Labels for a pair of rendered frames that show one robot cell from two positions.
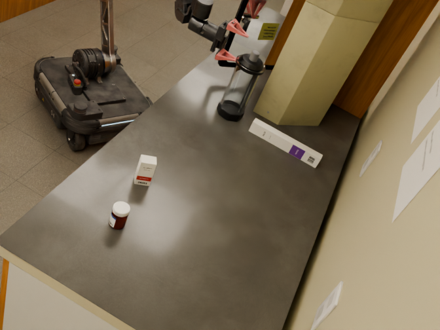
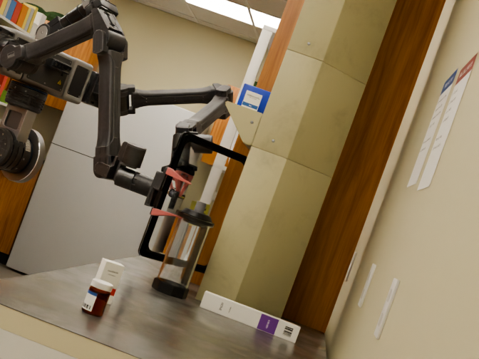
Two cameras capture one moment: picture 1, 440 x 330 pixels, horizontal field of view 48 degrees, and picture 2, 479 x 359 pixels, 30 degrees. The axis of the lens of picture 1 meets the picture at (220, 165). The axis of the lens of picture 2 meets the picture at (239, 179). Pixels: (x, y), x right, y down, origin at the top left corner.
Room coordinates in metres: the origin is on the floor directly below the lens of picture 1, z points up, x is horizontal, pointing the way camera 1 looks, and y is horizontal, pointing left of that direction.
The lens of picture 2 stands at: (-0.93, 0.06, 1.26)
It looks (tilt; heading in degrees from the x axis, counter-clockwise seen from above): 1 degrees up; 358
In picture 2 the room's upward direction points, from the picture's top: 20 degrees clockwise
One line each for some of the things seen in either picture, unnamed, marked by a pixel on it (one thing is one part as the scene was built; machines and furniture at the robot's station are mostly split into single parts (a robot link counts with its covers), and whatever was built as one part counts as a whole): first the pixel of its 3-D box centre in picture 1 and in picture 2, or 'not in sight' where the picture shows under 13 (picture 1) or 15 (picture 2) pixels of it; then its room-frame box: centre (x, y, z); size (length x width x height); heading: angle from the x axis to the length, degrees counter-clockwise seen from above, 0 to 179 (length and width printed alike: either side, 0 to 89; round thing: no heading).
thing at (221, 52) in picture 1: (227, 51); (165, 206); (1.58, 0.14, 1.16); 0.09 x 0.07 x 0.07; 83
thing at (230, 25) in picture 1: (234, 33); (174, 182); (1.58, 0.14, 1.23); 0.09 x 0.07 x 0.07; 83
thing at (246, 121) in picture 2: not in sight; (243, 129); (1.82, 0.01, 1.46); 0.32 x 0.11 x 0.10; 172
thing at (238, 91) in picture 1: (240, 88); (183, 253); (1.57, 0.05, 1.06); 0.11 x 0.11 x 0.21
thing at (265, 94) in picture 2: not in sight; (255, 103); (1.90, 0.00, 1.56); 0.10 x 0.10 x 0.09; 82
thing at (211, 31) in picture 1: (213, 33); (146, 185); (1.59, 0.21, 1.20); 0.07 x 0.07 x 0.10; 83
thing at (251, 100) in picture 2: not in sight; (251, 102); (1.78, 0.01, 1.54); 0.05 x 0.05 x 0.06; 88
